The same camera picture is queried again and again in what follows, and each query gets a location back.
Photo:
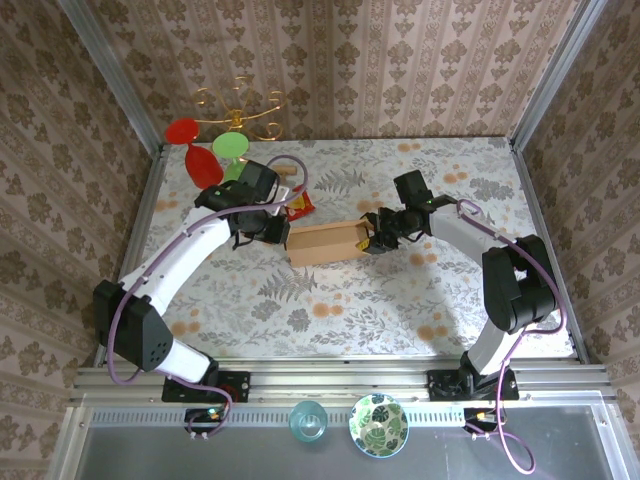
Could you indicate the green leaf pattern bowl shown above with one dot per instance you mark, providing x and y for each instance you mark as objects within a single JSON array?
[{"x": 378, "y": 425}]

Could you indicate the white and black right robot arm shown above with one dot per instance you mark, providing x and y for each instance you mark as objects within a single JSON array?
[{"x": 465, "y": 225}]

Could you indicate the aluminium frame post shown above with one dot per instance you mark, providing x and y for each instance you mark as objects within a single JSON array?
[
  {"x": 115, "y": 80},
  {"x": 555, "y": 75}
]

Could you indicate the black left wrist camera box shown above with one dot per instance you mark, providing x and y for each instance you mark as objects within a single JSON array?
[{"x": 257, "y": 179}]

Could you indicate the red plastic wine glass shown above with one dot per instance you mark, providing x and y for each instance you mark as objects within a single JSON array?
[{"x": 200, "y": 162}]

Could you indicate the green plastic wine glass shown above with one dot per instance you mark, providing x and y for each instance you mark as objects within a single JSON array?
[{"x": 231, "y": 147}]

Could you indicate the clear blue glass cup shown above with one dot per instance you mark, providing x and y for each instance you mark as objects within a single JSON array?
[{"x": 308, "y": 421}]

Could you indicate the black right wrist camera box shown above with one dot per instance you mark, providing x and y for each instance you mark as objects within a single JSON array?
[{"x": 412, "y": 186}]

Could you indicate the small black controller board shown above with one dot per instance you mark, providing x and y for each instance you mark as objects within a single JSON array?
[
  {"x": 200, "y": 415},
  {"x": 475, "y": 416}
]

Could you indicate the brown cardboard paper box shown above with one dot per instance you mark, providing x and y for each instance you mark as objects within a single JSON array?
[{"x": 325, "y": 245}]

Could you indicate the perforated metal strip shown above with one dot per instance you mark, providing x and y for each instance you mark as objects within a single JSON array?
[{"x": 260, "y": 416}]

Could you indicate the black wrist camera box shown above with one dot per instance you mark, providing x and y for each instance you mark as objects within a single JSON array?
[
  {"x": 412, "y": 186},
  {"x": 257, "y": 179}
]

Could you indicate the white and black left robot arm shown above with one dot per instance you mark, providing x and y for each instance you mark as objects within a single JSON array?
[{"x": 190, "y": 250}]

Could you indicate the wooden T-shaped peg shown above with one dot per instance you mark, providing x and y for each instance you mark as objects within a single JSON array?
[{"x": 286, "y": 171}]

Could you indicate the grey metal shelf plate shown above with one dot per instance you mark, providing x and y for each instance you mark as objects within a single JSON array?
[{"x": 200, "y": 460}]

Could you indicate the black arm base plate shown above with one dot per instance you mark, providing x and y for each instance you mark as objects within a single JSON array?
[
  {"x": 510, "y": 387},
  {"x": 240, "y": 385}
]

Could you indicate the wide aluminium frame rail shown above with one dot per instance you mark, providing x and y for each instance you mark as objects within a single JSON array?
[{"x": 340, "y": 385}]

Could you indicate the red snack packet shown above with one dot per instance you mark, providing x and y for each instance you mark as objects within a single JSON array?
[{"x": 302, "y": 207}]

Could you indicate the floral pattern tablecloth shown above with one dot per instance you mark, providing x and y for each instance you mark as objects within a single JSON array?
[{"x": 350, "y": 325}]

